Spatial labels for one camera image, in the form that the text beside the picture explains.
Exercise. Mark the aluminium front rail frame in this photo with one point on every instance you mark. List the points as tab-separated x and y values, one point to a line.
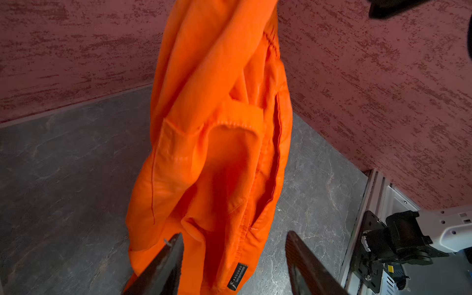
380	199

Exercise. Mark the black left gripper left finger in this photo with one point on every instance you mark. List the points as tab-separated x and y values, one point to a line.
162	275

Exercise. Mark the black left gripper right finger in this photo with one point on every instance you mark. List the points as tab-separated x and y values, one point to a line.
307	274

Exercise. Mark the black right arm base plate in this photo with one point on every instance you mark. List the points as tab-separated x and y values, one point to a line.
364	264

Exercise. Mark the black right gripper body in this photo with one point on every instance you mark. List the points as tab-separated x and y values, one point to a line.
445	25

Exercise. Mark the orange shorts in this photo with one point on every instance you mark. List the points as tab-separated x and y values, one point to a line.
220	132

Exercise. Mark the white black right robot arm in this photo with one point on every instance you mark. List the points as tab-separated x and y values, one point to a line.
416	237

